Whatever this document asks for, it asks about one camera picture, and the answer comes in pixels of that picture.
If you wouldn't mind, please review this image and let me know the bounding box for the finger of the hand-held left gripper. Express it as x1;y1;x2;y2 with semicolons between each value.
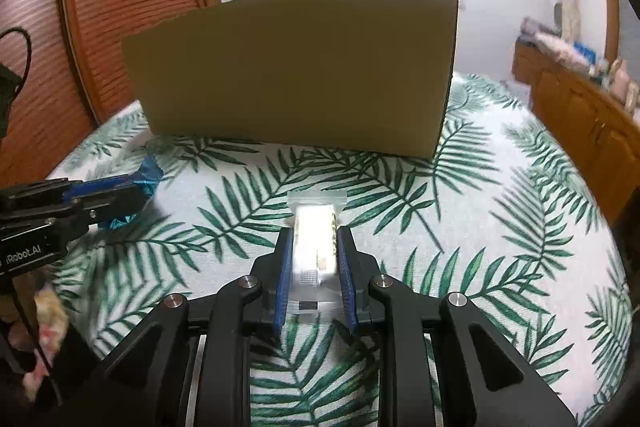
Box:
0;187;147;253
0;173;143;210

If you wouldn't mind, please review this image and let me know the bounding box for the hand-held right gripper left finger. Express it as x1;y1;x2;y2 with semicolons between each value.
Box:
102;227;296;427

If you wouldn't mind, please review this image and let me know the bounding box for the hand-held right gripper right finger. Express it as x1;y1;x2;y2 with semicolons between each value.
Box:
336;227;576;427

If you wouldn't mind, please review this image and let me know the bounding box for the clear zip snack packet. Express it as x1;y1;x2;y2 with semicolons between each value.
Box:
287;194;351;315

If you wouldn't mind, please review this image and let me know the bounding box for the blue foil candy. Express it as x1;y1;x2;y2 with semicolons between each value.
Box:
97;157;166;233

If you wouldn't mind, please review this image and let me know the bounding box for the brown cardboard box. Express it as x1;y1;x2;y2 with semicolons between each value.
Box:
121;0;460;159

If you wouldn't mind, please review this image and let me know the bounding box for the floral cloth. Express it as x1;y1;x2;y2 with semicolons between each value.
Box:
22;284;71;403

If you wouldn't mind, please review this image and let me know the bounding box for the leaf print bedsheet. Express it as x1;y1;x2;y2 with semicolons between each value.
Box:
45;74;633;427

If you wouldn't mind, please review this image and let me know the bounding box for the wooden cabinet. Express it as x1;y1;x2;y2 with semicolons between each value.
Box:
512;42;640;228

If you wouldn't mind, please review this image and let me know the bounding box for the stack of folded cloths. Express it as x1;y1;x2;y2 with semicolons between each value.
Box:
517;17;576;62

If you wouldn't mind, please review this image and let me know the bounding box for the blue box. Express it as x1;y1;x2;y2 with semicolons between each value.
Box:
574;41;598;68

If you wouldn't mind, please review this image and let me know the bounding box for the black cable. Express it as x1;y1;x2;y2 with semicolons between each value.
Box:
0;27;32;82

